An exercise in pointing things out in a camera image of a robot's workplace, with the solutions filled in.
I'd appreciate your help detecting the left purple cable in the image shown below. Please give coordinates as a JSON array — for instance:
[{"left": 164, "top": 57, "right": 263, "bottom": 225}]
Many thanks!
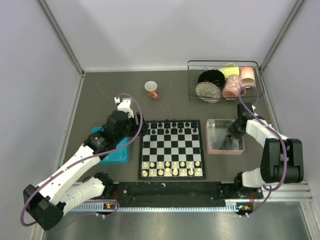
[{"left": 20, "top": 93, "right": 144, "bottom": 227}]

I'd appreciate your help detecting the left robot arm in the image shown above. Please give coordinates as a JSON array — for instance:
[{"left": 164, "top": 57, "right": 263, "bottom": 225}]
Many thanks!
[{"left": 20, "top": 110, "right": 149, "bottom": 231}]

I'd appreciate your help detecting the orange mug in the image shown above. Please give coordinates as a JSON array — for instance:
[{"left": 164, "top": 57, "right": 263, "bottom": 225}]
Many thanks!
[{"left": 144, "top": 81, "right": 158, "bottom": 99}]

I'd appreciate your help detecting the chess board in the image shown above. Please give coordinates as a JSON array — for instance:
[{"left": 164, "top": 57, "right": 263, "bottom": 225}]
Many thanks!
[{"left": 138, "top": 119, "right": 206, "bottom": 180}]

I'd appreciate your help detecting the pink metal tray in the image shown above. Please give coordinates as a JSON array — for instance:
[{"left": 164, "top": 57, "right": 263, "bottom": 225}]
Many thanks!
[{"left": 205, "top": 119, "right": 245, "bottom": 155}]

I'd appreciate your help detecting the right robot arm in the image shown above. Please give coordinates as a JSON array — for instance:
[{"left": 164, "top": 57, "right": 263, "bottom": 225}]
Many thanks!
[{"left": 223, "top": 102, "right": 304, "bottom": 198}]

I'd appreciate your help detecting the pink floral mug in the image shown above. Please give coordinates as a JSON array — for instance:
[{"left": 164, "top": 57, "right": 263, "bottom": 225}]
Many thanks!
[{"left": 222, "top": 75, "right": 247, "bottom": 101}]

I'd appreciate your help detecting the patterned plate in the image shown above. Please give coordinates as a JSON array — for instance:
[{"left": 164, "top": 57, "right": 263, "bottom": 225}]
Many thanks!
[{"left": 195, "top": 82, "right": 222, "bottom": 101}]

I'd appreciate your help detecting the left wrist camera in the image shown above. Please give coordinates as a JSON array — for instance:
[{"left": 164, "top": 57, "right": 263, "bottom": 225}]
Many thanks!
[{"left": 114, "top": 97, "right": 134, "bottom": 118}]

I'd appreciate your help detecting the blue plastic tray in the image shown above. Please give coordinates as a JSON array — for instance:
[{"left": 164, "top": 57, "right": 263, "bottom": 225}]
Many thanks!
[{"left": 91, "top": 127, "right": 131, "bottom": 166}]

